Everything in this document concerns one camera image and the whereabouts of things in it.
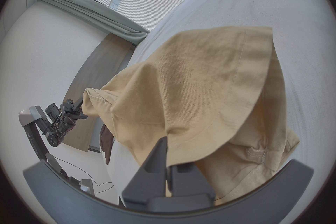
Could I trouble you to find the brown garment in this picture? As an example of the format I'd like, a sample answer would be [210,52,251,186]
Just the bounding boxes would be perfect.
[100,123,116,166]

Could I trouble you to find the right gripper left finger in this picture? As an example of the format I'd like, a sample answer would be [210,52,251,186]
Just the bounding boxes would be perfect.
[123,136,169,204]

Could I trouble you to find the black cable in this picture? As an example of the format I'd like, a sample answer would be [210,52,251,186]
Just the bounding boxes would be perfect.
[51,155,115,193]

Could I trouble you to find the bed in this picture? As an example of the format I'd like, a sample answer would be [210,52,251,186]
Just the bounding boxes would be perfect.
[63,0,336,209]

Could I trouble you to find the tan shorts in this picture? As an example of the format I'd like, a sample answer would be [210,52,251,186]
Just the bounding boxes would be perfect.
[83,26,301,205]

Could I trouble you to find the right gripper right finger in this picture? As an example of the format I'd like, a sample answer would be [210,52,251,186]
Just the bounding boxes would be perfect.
[169,162,216,199]

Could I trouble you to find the pale green curtain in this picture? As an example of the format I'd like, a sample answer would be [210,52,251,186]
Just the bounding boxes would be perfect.
[37,0,150,46]

